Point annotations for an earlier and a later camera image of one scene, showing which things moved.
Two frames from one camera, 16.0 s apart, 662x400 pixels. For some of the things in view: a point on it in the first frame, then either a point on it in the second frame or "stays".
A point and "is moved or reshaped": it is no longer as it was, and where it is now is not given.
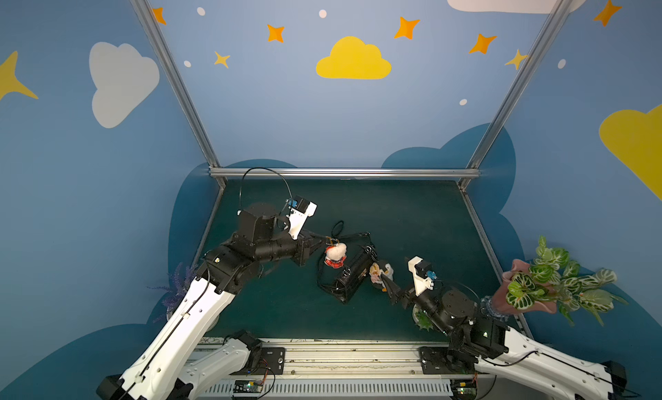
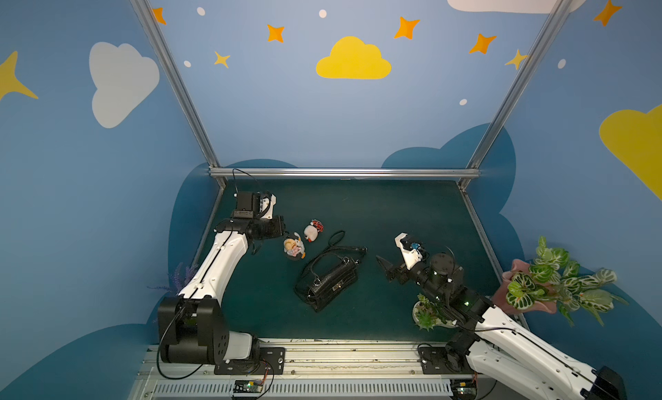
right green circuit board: (464, 388) stays
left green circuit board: (247, 386) stays
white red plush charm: (335, 255) -> (311, 231)
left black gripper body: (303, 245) -> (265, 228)
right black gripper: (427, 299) -> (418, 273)
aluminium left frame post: (173, 76) stays
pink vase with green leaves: (550, 282) stays
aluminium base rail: (348, 369) stays
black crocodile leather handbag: (346, 280) -> (332, 271)
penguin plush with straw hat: (380, 268) is moved or reshaped
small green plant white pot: (421, 318) stays
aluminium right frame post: (565, 0) stays
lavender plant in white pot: (179, 284) stays
